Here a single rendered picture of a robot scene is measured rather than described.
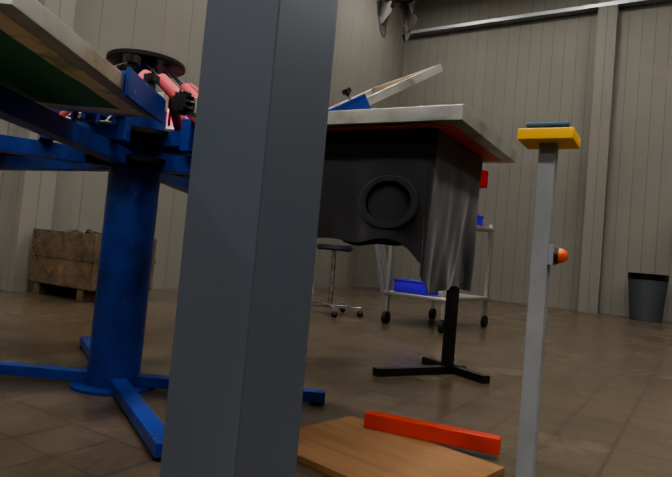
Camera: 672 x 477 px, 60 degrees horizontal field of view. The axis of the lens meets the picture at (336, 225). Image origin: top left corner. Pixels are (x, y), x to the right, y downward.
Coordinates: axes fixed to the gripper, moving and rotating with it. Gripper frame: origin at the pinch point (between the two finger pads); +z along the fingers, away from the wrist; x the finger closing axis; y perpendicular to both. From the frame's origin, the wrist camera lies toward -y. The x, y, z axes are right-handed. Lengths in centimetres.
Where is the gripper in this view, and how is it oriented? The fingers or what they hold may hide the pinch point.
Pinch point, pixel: (393, 36)
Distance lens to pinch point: 162.4
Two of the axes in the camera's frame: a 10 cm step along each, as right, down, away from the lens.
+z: -0.9, 9.9, -0.5
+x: 9.4, 1.0, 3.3
